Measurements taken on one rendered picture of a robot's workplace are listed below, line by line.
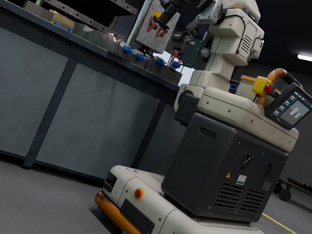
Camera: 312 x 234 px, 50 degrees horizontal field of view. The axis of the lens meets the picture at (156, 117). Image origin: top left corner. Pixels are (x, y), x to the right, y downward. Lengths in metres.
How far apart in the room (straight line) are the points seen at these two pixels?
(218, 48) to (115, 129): 0.80
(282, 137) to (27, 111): 1.32
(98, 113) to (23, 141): 0.44
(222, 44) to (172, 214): 0.89
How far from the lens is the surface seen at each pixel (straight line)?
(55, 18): 2.76
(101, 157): 2.13
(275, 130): 1.59
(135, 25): 2.89
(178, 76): 2.24
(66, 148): 2.05
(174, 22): 3.19
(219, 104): 1.43
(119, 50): 1.94
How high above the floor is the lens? 0.65
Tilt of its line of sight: 2 degrees down
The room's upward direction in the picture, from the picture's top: 24 degrees clockwise
